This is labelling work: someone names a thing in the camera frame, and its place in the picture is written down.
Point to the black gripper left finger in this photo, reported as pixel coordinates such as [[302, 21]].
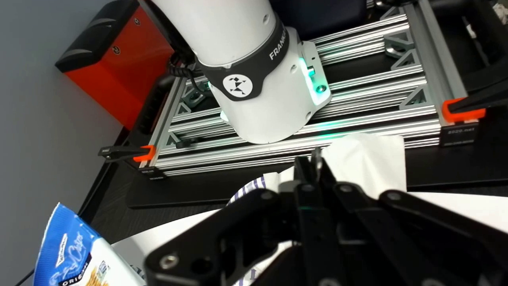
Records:
[[224, 247]]

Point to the blue snack bag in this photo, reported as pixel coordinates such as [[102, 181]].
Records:
[[72, 253]]

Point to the white tissue paper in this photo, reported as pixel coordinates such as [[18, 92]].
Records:
[[375, 162]]

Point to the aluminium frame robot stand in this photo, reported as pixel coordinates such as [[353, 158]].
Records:
[[423, 70]]

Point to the blue patterned paper plate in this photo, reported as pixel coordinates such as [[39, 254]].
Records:
[[253, 185]]

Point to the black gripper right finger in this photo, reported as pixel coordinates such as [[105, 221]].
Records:
[[399, 239]]

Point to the red and black toolbox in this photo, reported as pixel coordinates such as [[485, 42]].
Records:
[[116, 59]]

